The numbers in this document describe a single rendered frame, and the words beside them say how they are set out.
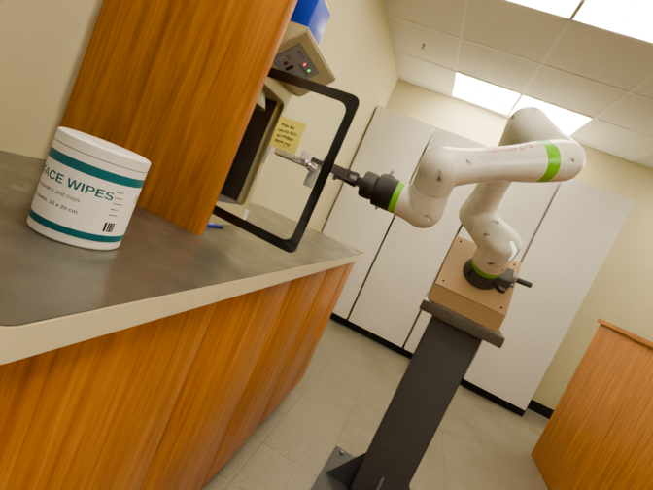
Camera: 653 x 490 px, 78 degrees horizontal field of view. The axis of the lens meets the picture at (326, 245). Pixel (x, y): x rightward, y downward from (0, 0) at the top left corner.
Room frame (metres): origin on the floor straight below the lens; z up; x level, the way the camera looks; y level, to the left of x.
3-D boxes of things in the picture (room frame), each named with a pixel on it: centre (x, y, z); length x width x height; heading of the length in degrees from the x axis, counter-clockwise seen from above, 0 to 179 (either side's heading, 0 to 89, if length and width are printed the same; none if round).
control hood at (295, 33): (1.20, 0.28, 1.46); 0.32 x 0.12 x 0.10; 167
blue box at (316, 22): (1.10, 0.30, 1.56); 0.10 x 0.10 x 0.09; 77
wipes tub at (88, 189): (0.61, 0.37, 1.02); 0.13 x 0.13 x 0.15
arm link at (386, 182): (1.14, -0.09, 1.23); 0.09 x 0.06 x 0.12; 168
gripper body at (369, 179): (1.16, -0.02, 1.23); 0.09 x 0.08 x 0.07; 78
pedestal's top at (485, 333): (1.65, -0.62, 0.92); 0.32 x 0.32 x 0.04; 74
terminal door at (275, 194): (1.01, 0.21, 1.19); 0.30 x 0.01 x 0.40; 70
